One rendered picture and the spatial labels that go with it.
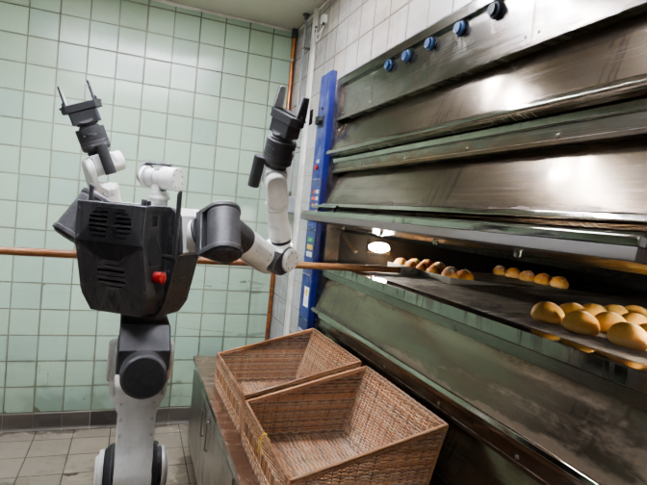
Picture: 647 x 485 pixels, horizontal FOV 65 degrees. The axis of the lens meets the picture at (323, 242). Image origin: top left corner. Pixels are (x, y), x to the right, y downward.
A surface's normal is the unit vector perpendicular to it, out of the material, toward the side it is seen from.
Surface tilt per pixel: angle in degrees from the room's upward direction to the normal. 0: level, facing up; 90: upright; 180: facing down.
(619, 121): 90
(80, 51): 90
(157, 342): 45
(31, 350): 90
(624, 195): 70
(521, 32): 90
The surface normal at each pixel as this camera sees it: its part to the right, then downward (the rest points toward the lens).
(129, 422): 0.37, -0.01
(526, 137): -0.93, -0.07
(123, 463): 0.37, -0.26
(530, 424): -0.84, -0.40
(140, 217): -0.25, 0.03
